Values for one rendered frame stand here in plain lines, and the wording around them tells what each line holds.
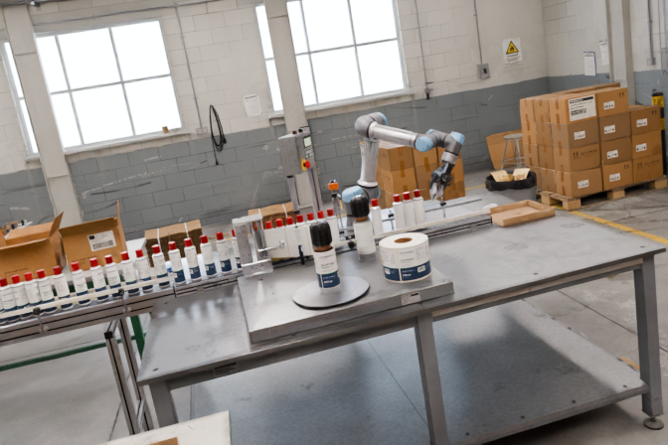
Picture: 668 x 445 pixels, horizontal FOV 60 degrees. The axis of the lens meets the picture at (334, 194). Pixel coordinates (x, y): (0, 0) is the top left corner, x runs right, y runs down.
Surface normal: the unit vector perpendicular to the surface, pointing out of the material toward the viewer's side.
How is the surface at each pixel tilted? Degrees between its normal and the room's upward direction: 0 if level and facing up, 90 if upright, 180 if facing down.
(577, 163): 91
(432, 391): 90
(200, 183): 90
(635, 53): 90
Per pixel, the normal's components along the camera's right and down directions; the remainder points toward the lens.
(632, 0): -0.97, 0.20
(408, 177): 0.25, 0.11
